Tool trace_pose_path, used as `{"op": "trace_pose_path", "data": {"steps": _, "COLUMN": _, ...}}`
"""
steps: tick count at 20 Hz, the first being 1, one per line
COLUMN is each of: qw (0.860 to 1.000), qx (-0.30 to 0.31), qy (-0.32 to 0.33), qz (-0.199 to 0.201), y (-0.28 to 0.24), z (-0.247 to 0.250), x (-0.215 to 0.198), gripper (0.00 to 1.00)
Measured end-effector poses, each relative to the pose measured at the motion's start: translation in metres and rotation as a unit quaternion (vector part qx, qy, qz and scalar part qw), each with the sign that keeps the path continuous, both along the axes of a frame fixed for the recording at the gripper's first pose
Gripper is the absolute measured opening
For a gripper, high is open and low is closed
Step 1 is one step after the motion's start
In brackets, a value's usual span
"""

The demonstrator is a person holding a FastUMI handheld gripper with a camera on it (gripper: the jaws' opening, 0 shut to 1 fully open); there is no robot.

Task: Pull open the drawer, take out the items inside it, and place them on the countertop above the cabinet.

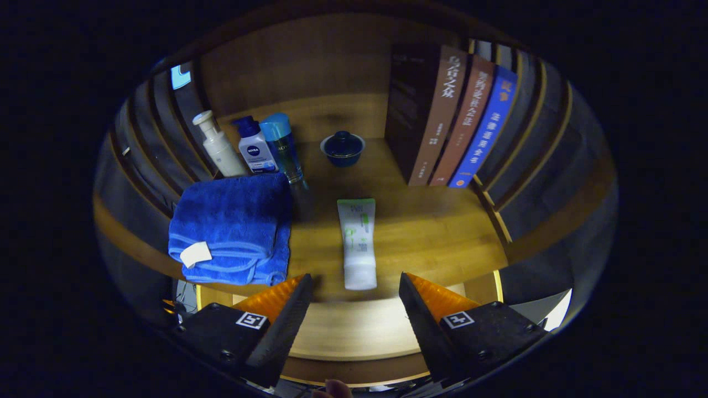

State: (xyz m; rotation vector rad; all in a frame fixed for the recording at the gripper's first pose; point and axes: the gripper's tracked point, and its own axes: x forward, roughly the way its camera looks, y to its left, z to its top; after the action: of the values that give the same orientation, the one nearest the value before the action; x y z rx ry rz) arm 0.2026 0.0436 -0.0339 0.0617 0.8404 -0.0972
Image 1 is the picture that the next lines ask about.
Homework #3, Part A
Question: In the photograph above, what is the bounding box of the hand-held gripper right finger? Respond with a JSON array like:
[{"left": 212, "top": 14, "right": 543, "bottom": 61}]
[{"left": 398, "top": 272, "right": 548, "bottom": 387}]

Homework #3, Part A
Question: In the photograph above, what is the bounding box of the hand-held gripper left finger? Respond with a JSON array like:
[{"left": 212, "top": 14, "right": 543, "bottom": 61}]
[{"left": 174, "top": 273, "right": 314, "bottom": 389}]

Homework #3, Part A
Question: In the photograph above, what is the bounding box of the white and green tube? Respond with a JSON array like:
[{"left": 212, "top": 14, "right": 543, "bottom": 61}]
[{"left": 337, "top": 198, "right": 378, "bottom": 291}]

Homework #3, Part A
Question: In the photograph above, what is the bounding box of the wooden countertop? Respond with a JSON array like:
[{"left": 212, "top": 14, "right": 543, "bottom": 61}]
[{"left": 94, "top": 94, "right": 509, "bottom": 302}]

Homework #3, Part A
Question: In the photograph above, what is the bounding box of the wooden cabinet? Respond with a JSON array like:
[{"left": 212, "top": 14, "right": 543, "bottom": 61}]
[{"left": 93, "top": 11, "right": 618, "bottom": 387}]

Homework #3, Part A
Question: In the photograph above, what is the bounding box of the blue folded towel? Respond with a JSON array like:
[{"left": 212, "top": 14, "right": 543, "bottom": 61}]
[{"left": 168, "top": 172, "right": 294, "bottom": 287}]

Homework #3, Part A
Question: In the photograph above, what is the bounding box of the white bottle with blue cap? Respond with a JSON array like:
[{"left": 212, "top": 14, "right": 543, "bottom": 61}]
[{"left": 232, "top": 116, "right": 279, "bottom": 174}]

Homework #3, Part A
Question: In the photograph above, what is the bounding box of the teal transparent bottle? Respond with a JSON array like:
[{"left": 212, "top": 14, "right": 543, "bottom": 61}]
[{"left": 259, "top": 113, "right": 305, "bottom": 185}]

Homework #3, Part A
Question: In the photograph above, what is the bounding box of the white pump bottle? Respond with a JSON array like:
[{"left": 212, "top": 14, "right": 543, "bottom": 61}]
[{"left": 192, "top": 110, "right": 248, "bottom": 178}]

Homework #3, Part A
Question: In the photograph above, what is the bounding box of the dark blue lidded teacup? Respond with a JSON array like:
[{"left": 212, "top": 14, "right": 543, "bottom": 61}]
[{"left": 320, "top": 130, "right": 366, "bottom": 168}]

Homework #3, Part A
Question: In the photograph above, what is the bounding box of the reddish brown book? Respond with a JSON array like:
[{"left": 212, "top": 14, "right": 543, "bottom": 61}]
[{"left": 429, "top": 54, "right": 496, "bottom": 187}]

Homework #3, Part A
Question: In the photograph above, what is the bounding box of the blue book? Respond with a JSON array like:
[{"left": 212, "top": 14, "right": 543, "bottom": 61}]
[{"left": 448, "top": 65, "right": 518, "bottom": 189}]

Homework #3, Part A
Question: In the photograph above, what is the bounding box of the dark brown book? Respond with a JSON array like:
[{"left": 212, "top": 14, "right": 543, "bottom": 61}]
[{"left": 384, "top": 43, "right": 470, "bottom": 186}]

